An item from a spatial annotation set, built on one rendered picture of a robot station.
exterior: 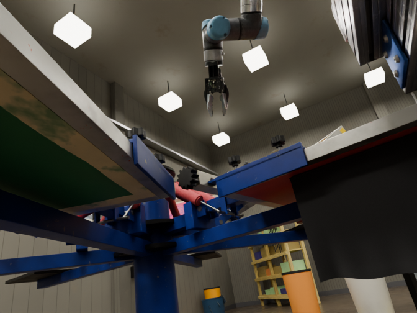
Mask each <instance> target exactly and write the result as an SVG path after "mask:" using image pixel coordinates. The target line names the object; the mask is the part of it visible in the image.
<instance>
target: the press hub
mask: <svg viewBox="0 0 417 313"><path fill-rule="evenodd" d="M163 166H164V168H165V169H166V170H167V171H168V173H169V174H170V175H171V176H172V177H173V178H174V177H175V175H176V174H175V170H174V169H172V168H171V167H169V166H166V165H163ZM141 204H143V205H144V206H145V220H146V226H147V227H149V228H151V232H152V235H151V236H147V237H138V238H142V239H143V240H147V241H149V242H152V244H147V245H145V249H146V250H149V251H152V252H153V255H150V256H144V257H140V256H135V259H134V260H133V265H134V280H135V307H136V313H179V304H178V296H177V284H176V272H175V266H174V255H171V256H163V254H162V250H166V249H169V248H173V247H176V246H177V243H176V242H168V241H170V240H172V235H161V232H160V228H161V227H164V226H167V225H170V224H173V223H174V219H170V215H169V202H168V201H167V200H165V199H158V200H154V201H148V202H143V203H141ZM135 237H137V236H135ZM124 256H133V255H128V254H124V253H117V252H115V253H114V258H118V257H124Z"/></svg>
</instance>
